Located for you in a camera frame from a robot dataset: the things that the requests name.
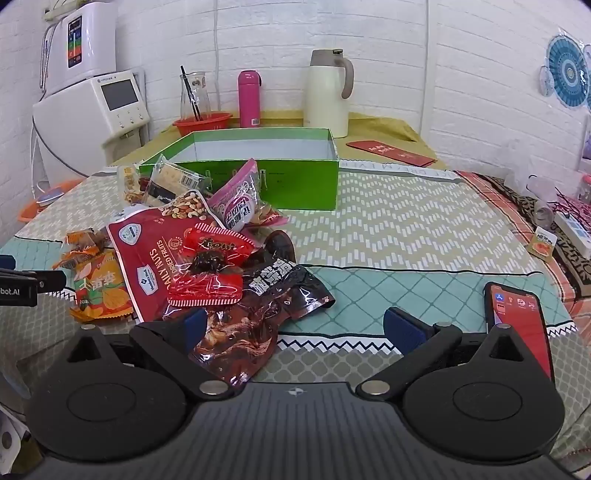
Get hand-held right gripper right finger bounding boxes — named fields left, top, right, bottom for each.
left=355, top=307, right=525, bottom=400

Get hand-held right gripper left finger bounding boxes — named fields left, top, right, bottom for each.
left=67, top=308, right=236, bottom=401

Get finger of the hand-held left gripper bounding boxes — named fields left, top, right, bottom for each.
left=36, top=270, right=68, bottom=292

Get small orange snack packet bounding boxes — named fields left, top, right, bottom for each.
left=52, top=249, right=100, bottom=271
left=67, top=228, right=110, bottom=254

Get orange and green snack packet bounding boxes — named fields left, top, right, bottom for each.
left=69, top=251, right=132, bottom=322

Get red striped candy packet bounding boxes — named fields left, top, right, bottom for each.
left=167, top=222, right=257, bottom=308

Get dark brown snack packet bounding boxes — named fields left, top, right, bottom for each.
left=187, top=261, right=336, bottom=386

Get large red nut bag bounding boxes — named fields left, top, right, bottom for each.
left=106, top=189, right=222, bottom=322

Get dark round snack packet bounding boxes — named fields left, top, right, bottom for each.
left=259, top=230, right=297, bottom=268

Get small clear nut packet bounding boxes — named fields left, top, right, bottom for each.
left=117, top=164, right=151, bottom=204

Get peach coloured snack packet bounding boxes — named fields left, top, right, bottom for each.
left=252, top=203, right=288, bottom=228

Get pink snack packet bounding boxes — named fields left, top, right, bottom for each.
left=206, top=158, right=262, bottom=232

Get clear cracker packet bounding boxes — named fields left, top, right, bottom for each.
left=143, top=154, right=206, bottom=208

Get green cardboard box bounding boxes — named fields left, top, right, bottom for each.
left=139, top=128, right=341, bottom=212

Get orange plastic basin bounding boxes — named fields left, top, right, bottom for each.
left=18, top=179, right=84, bottom=222

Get smartphone with red screen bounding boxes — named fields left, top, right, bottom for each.
left=483, top=281, right=555, bottom=381

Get white dispenser with screen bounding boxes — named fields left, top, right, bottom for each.
left=32, top=69, right=151, bottom=185

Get small orange card packet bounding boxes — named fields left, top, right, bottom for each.
left=527, top=232, right=557, bottom=259

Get plaid blanket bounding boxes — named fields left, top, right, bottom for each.
left=455, top=171, right=591, bottom=319

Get red envelope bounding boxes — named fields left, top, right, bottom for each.
left=346, top=138, right=437, bottom=168

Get clear glass jar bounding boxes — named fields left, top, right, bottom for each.
left=533, top=203, right=556, bottom=229

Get clear plastic bag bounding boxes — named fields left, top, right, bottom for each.
left=505, top=171, right=561, bottom=206

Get red plastic basket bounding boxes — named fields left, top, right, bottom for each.
left=172, top=112, right=234, bottom=137

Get white power strip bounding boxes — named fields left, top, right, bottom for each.
left=553, top=210, right=591, bottom=259

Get yellow tablecloth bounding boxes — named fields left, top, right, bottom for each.
left=113, top=109, right=448, bottom=171

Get glass carafe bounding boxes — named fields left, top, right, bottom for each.
left=179, top=71, right=212, bottom=121

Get black straws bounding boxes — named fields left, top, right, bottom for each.
left=180, top=65, right=204, bottom=121

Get pink thermos bottle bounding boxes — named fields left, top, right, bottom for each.
left=238, top=70, right=262, bottom=128

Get white water purifier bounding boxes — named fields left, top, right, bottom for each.
left=41, top=2, right=122, bottom=95

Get cream thermos jug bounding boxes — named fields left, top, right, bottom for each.
left=303, top=48, right=355, bottom=138

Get blue paper fan decoration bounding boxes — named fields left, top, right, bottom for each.
left=539, top=28, right=591, bottom=109

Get white wall cable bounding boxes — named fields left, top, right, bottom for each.
left=213, top=0, right=221, bottom=72
left=418, top=0, right=431, bottom=134

